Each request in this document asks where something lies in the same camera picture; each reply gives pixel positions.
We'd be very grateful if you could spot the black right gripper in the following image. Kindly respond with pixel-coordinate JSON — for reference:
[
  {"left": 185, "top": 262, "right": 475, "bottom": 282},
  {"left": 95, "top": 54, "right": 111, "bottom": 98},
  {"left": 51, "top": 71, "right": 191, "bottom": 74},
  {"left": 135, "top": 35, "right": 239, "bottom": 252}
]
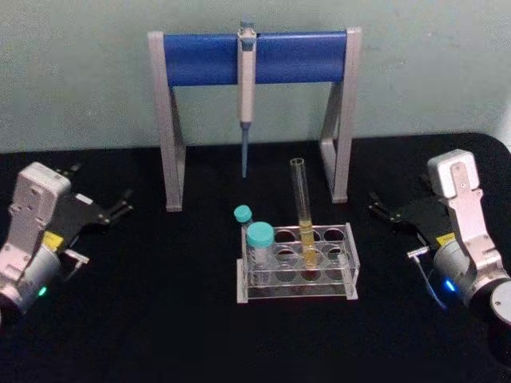
[{"left": 366, "top": 173, "right": 457, "bottom": 246}]

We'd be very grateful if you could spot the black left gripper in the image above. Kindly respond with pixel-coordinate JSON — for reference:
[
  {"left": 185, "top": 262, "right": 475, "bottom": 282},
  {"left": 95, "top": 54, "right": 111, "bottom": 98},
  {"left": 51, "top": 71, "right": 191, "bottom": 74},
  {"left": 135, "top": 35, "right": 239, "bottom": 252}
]
[{"left": 50, "top": 162, "right": 135, "bottom": 251}]

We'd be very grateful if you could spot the glass test tube, yellow liquid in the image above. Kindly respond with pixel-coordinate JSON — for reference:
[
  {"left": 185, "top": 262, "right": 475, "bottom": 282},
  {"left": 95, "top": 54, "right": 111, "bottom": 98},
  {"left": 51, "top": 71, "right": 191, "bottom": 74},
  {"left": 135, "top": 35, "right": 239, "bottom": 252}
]
[{"left": 289, "top": 157, "right": 319, "bottom": 269}]

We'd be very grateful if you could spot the clear acrylic tube rack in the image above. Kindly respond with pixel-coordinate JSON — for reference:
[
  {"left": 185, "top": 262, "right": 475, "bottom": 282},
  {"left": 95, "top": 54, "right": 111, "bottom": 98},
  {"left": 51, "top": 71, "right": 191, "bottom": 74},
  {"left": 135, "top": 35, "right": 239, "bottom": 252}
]
[{"left": 236, "top": 222, "right": 361, "bottom": 305}]

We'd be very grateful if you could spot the small teal-capped clear tube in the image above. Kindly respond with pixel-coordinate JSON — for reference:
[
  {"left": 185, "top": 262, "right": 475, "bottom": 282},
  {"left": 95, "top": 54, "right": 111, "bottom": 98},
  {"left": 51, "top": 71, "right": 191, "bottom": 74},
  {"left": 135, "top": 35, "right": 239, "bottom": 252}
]
[{"left": 232, "top": 204, "right": 257, "bottom": 242}]

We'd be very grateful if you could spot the large teal-capped clear tube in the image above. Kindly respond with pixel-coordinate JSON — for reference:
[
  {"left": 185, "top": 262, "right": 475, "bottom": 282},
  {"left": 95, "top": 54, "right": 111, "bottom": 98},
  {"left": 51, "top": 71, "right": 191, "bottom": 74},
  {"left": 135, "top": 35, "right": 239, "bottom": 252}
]
[{"left": 244, "top": 221, "right": 276, "bottom": 282}]

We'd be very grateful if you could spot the black table cloth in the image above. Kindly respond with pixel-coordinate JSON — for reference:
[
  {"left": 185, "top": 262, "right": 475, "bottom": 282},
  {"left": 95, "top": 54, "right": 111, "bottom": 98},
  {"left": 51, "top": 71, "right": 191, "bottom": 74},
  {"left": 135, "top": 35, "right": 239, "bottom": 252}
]
[{"left": 0, "top": 131, "right": 511, "bottom": 383}]

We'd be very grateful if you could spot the grey pipette stand, blue bar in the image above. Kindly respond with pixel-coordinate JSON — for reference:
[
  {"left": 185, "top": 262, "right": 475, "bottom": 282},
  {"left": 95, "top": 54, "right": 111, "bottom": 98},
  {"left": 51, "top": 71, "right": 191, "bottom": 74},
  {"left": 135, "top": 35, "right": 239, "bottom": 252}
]
[{"left": 147, "top": 26, "right": 362, "bottom": 213}]

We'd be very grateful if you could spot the grey pipette with blue tip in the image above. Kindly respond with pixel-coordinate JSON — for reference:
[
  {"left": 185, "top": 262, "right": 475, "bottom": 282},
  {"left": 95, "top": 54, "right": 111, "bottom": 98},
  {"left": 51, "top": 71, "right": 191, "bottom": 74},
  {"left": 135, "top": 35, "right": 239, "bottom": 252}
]
[{"left": 236, "top": 16, "right": 259, "bottom": 179}]

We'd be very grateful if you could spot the right gripper cable, silver plug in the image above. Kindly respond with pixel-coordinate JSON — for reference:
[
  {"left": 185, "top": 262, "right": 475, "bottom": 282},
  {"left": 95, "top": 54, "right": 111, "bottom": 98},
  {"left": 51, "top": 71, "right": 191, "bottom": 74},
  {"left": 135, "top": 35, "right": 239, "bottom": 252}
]
[{"left": 406, "top": 246, "right": 448, "bottom": 310}]

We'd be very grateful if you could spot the gripper cable, silver plug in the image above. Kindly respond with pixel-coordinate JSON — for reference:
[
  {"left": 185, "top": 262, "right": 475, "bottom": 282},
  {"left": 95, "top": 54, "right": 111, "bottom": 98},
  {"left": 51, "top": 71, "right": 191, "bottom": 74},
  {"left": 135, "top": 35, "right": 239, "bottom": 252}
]
[
  {"left": 406, "top": 246, "right": 448, "bottom": 310},
  {"left": 59, "top": 248, "right": 90, "bottom": 281}
]

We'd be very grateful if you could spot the left gripper cable, silver plug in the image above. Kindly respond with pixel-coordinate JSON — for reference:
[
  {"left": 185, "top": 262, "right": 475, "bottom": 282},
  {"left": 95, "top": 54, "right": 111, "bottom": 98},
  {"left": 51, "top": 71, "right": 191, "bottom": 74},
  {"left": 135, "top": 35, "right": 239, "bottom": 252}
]
[{"left": 59, "top": 248, "right": 90, "bottom": 281}]

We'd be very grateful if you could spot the plain pale wall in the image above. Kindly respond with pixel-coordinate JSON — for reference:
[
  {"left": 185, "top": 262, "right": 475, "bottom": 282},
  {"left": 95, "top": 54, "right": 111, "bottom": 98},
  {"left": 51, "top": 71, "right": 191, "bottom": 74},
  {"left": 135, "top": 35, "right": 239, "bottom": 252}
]
[{"left": 0, "top": 0, "right": 511, "bottom": 156}]

